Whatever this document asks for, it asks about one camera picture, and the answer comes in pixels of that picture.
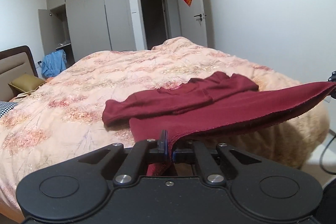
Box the brown beige headboard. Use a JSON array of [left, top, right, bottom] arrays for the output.
[[0, 46, 38, 101]]

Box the black cable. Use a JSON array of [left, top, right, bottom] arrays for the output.
[[319, 131, 336, 175]]

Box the white bedroom door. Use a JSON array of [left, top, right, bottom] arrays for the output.
[[178, 0, 207, 47]]

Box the blue clothing pile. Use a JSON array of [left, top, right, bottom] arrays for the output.
[[41, 50, 66, 79]]

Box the pink floral bed quilt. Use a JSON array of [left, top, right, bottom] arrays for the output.
[[0, 36, 332, 214]]

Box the houndstooth checked pillow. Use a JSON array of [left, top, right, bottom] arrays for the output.
[[0, 101, 18, 118]]

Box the grey built-in wardrobe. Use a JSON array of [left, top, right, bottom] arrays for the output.
[[38, 0, 136, 61]]

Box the olive yellow pillow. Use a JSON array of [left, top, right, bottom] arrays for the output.
[[9, 73, 46, 93]]

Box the dark red shirt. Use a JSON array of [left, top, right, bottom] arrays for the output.
[[101, 70, 336, 177]]

